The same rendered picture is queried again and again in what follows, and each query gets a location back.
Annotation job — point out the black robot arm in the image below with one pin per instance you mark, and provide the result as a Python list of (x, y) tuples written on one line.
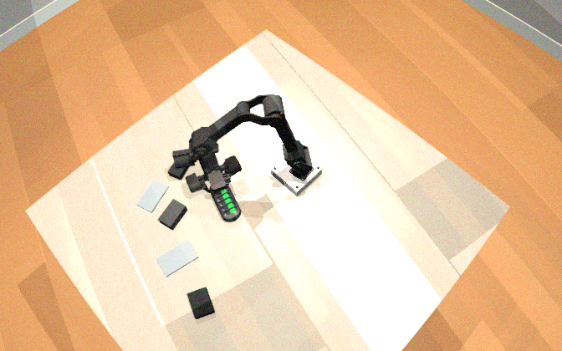
[(203, 144)]

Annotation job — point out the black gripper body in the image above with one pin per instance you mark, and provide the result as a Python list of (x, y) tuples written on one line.
[(230, 164)]

